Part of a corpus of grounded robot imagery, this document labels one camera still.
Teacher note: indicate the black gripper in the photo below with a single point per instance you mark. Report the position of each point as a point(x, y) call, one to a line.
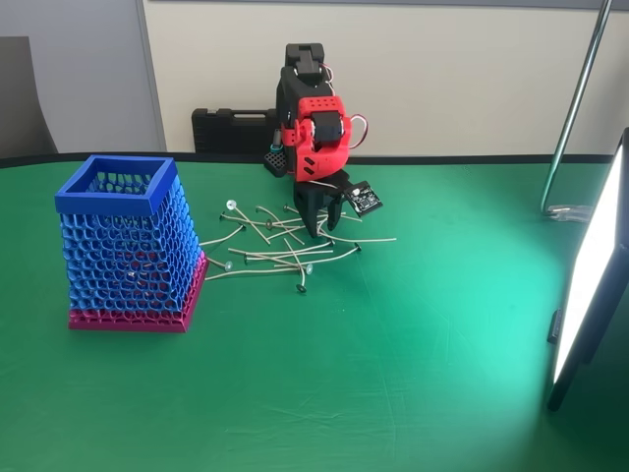
point(309, 198)

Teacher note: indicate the candle wick with metal base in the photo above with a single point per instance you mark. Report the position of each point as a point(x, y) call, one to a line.
point(378, 241)
point(258, 209)
point(245, 259)
point(241, 227)
point(255, 270)
point(231, 204)
point(268, 226)
point(228, 265)
point(290, 231)
point(287, 207)
point(354, 218)
point(358, 247)
point(330, 251)
point(301, 289)
point(260, 256)
point(222, 216)
point(308, 269)

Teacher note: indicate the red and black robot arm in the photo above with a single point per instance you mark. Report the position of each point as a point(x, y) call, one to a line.
point(319, 162)

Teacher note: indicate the blue lattice basket magenta base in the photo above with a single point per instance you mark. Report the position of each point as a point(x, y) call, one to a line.
point(103, 204)

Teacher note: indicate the black perforated block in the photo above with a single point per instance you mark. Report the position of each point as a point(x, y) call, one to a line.
point(275, 164)

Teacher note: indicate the black plastic tool case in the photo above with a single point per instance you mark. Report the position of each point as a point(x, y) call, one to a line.
point(231, 130)

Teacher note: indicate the green cloth backdrop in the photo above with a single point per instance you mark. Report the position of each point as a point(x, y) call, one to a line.
point(344, 369)

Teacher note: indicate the bright LED light panel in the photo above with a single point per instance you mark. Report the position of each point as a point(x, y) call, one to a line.
point(589, 275)

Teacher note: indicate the chrome metal stand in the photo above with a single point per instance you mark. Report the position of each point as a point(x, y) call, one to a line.
point(578, 98)

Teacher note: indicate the camera board on black bracket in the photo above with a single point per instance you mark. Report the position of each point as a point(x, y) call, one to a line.
point(364, 199)

